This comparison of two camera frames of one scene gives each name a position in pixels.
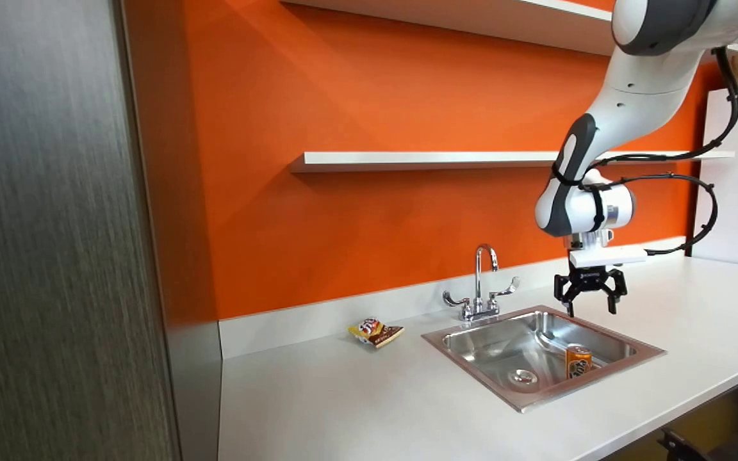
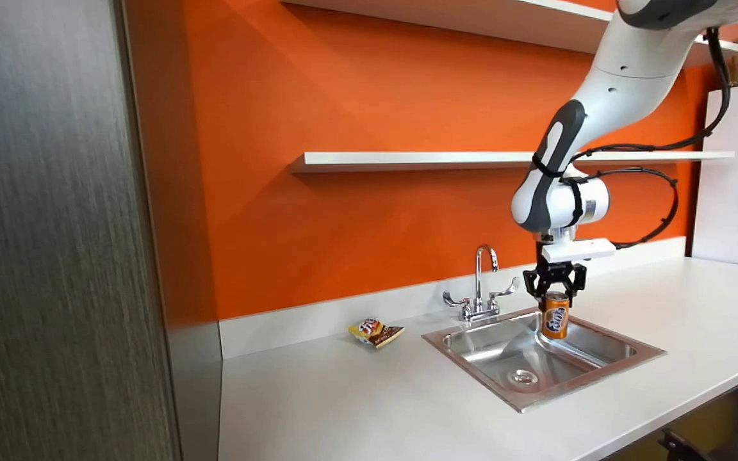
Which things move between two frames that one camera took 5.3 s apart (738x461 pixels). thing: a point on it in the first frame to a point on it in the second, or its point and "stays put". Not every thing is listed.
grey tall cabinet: x=92 y=318 stays put
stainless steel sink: x=543 y=358 stays put
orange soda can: x=575 y=363 to x=557 y=317
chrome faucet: x=484 y=306 stays put
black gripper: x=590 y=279 to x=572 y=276
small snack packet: x=375 y=332 stays put
